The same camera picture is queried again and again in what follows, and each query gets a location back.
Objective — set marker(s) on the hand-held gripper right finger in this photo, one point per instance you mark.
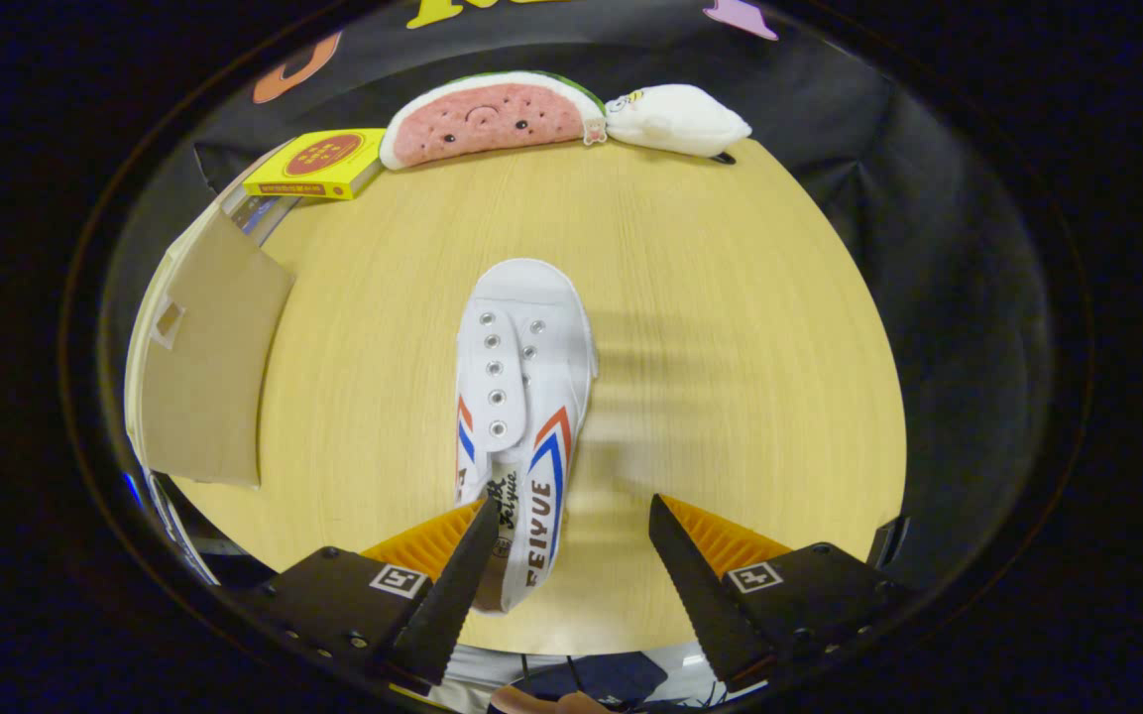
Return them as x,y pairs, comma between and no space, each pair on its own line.
705,595

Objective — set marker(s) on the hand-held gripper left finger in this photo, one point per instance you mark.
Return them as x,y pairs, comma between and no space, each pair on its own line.
442,605

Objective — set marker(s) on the white canvas shoe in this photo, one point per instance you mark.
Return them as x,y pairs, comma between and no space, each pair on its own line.
521,317

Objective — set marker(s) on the beige fabric storage box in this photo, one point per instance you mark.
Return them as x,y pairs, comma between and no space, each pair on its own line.
209,367

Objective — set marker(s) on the person's clothing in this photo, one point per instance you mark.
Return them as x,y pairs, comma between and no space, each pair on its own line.
596,674

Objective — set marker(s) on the black backdrop cloth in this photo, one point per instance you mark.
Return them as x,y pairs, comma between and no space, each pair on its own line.
928,258

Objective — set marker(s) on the blue book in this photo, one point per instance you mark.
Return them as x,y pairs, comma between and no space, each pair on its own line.
262,213

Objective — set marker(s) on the yellow book with red circle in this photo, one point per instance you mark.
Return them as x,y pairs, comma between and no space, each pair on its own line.
318,164

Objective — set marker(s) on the white plush toy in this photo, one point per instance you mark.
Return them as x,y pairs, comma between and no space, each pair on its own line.
675,119

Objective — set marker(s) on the watermelon slice plush toy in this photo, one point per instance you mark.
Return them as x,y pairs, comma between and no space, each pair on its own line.
492,119

